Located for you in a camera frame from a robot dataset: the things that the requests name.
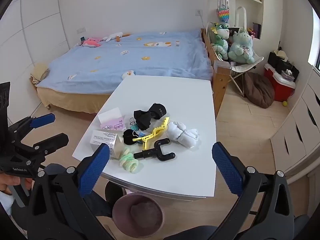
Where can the black storage bag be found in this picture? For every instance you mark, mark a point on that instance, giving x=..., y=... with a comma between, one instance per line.
x=275, y=60

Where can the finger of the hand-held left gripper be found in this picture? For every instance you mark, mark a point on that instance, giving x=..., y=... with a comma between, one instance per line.
x=42, y=120
x=55, y=141

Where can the beige hat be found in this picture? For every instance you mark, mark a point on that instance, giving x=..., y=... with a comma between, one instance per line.
x=280, y=54

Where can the white socks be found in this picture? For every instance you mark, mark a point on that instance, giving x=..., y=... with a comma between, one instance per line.
x=180, y=132

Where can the mint unicorn plush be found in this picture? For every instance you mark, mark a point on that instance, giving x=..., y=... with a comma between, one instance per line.
x=241, y=47

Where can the black face mask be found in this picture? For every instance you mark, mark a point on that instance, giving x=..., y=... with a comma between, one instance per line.
x=142, y=118

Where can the beige folded blanket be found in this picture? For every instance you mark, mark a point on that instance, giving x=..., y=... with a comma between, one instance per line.
x=40, y=72

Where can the white goose plush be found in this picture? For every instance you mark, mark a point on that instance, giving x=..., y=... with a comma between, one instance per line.
x=113, y=36

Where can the clear plastic corner guard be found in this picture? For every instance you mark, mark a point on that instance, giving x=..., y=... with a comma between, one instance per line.
x=223, y=67

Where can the blue binder clip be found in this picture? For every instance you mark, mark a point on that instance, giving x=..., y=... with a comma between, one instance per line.
x=140, y=134

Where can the rainbow bag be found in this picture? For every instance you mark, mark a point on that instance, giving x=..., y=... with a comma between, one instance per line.
x=223, y=15

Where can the bed with blue blanket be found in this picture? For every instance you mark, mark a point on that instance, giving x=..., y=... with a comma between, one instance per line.
x=150, y=60

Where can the window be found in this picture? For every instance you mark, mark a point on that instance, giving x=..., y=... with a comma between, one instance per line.
x=316, y=42

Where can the black hair scrunchie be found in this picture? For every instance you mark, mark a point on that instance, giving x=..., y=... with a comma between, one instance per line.
x=127, y=138

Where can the teal binder clip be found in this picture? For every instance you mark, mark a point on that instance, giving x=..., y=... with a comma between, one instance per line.
x=133, y=126

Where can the person's left hand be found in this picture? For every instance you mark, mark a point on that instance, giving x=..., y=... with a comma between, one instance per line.
x=7, y=182

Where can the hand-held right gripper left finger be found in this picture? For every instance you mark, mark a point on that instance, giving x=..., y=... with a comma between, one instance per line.
x=96, y=170

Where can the black fabric sleeve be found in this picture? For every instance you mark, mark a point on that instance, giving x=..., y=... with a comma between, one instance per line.
x=157, y=110

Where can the white loop fan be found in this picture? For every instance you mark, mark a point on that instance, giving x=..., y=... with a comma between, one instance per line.
x=237, y=17

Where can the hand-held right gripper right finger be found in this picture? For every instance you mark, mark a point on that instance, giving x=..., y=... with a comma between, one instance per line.
x=226, y=170

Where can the pink trash bin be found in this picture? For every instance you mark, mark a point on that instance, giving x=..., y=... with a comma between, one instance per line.
x=140, y=215

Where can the dark green dragon plush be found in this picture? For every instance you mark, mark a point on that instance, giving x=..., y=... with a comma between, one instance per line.
x=221, y=42

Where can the purple box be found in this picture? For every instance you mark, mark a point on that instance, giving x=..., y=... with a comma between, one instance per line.
x=256, y=30

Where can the white drawer cabinet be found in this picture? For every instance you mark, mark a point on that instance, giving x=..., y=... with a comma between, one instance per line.
x=297, y=130

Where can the white cardboard box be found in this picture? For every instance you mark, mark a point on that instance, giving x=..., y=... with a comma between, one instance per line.
x=103, y=140

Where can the white wall shelf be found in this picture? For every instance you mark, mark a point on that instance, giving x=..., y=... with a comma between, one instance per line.
x=260, y=10

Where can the black fork massage head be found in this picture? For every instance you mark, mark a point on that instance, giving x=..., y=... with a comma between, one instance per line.
x=150, y=153

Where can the pink printed box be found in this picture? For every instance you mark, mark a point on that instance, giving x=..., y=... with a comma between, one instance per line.
x=113, y=126

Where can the beige bed skirt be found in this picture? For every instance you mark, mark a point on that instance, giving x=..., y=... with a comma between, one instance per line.
x=70, y=101

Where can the yellow hair claw clip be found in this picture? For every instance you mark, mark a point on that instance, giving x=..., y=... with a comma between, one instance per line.
x=156, y=131

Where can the brown bean bag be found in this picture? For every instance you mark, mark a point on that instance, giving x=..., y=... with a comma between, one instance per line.
x=258, y=91

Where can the white wall switch panel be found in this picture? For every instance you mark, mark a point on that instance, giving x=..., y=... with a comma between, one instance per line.
x=81, y=30

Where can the white folding chair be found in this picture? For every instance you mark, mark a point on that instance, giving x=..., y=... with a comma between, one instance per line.
x=246, y=67

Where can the red cooler box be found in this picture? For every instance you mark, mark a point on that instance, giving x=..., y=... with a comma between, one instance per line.
x=281, y=87

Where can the green hair scrunchie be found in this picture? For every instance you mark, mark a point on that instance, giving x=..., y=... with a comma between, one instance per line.
x=127, y=164

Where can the pink plush toy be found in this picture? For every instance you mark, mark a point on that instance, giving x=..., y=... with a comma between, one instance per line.
x=91, y=42

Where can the wooden bed frame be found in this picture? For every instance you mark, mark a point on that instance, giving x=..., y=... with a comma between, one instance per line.
x=221, y=90

